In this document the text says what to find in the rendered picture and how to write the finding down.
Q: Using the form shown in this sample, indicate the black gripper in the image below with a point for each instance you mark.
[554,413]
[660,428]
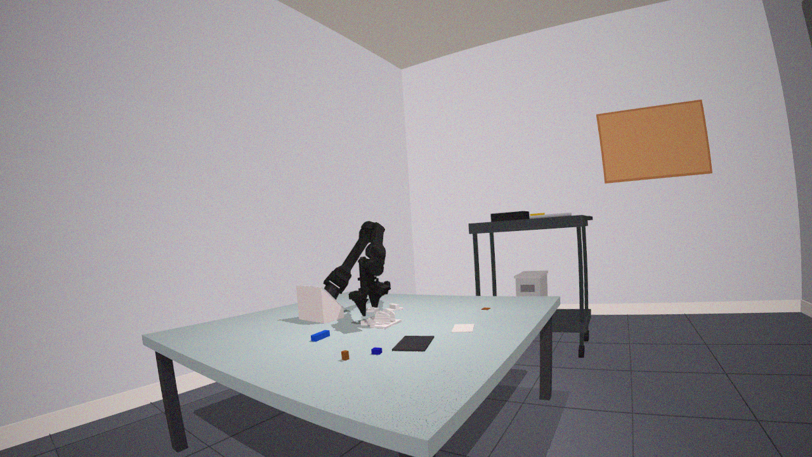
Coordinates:
[360,296]

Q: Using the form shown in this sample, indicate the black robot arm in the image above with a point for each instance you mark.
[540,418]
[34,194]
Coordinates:
[372,233]

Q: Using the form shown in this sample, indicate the blue rectangular block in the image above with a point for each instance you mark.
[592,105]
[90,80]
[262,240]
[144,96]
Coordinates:
[320,335]

